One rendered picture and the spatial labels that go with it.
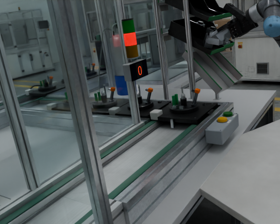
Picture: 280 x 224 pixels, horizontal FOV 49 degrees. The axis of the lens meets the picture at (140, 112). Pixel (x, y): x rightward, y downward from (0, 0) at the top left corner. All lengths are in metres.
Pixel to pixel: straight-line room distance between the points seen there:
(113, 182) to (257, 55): 4.76
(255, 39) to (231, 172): 4.53
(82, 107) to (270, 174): 0.73
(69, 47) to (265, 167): 0.83
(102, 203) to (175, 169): 0.41
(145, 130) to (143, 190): 0.50
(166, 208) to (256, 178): 0.33
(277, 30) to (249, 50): 4.27
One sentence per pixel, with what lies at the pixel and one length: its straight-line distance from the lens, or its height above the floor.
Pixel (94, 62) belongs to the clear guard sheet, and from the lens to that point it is 1.18.
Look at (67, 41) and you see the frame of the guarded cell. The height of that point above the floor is 1.40.
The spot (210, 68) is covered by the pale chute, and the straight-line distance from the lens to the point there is 1.75.
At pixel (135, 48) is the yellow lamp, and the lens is 1.30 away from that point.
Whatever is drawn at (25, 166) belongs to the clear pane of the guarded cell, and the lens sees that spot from 0.57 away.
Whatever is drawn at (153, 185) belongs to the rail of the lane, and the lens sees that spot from 0.96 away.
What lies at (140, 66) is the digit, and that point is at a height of 1.22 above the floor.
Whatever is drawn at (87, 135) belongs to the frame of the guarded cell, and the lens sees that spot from 0.64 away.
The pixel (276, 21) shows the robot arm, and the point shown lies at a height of 1.33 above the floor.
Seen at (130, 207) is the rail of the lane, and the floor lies 0.93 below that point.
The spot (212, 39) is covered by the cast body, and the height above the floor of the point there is 1.26.
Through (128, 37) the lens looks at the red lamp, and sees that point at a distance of 1.29.
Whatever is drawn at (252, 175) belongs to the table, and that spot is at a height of 0.86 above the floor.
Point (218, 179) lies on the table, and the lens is 1.11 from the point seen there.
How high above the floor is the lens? 1.43
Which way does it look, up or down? 17 degrees down
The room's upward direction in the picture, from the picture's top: 8 degrees counter-clockwise
